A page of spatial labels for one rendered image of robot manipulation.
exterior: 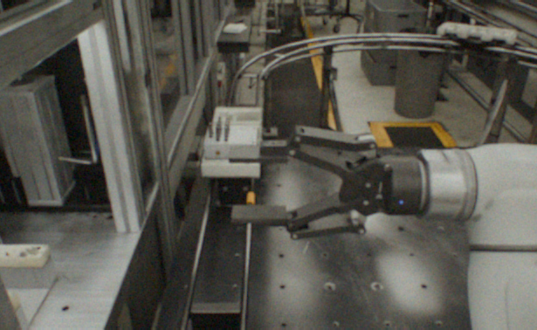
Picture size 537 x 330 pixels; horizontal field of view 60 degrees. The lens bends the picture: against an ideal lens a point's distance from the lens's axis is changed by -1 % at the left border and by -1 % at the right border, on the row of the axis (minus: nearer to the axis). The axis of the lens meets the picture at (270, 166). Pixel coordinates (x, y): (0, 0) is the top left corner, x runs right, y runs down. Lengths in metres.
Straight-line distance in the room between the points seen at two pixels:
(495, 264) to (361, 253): 0.62
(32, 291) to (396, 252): 0.81
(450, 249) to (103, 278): 0.83
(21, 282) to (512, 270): 0.68
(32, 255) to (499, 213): 0.64
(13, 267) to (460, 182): 0.64
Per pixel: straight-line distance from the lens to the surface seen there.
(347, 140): 0.55
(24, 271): 0.80
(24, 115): 0.91
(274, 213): 0.60
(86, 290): 0.80
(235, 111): 1.43
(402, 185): 0.56
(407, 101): 3.67
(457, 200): 0.58
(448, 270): 1.19
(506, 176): 0.60
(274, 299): 1.05
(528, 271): 0.60
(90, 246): 0.88
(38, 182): 0.97
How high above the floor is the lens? 1.43
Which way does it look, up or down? 29 degrees down
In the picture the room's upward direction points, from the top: straight up
